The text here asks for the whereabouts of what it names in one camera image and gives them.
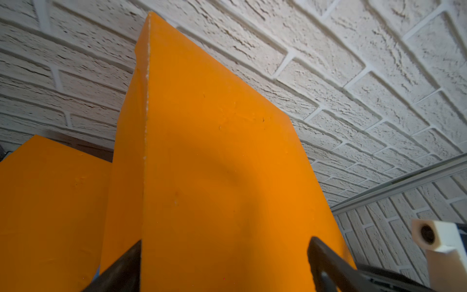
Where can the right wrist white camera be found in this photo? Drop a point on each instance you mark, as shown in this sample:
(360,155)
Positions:
(445,246)

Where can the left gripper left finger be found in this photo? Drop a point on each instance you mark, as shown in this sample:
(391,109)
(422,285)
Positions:
(124,275)

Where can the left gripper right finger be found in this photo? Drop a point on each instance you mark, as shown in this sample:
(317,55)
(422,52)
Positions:
(331,273)

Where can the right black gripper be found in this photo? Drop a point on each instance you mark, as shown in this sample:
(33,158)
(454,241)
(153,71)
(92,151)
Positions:
(390,281)

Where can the right corner aluminium profile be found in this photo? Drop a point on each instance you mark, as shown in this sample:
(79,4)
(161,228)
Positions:
(408,182)

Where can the orange shoebox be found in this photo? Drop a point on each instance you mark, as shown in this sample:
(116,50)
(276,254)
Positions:
(211,178)
(53,204)

